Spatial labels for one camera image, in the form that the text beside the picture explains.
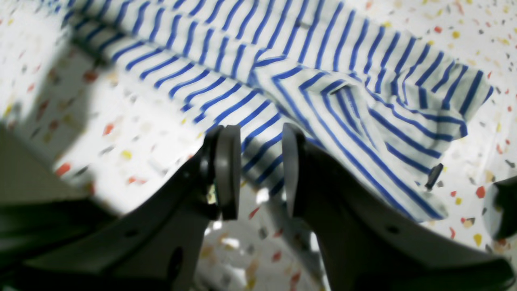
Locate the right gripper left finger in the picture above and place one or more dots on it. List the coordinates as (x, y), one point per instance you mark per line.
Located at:
(77, 246)

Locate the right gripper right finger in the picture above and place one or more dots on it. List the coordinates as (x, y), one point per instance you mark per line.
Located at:
(368, 246)

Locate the blue white striped t-shirt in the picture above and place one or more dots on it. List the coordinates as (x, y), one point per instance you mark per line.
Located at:
(386, 104)

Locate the small black shirt tag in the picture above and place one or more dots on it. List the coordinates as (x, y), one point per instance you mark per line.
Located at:
(433, 176)

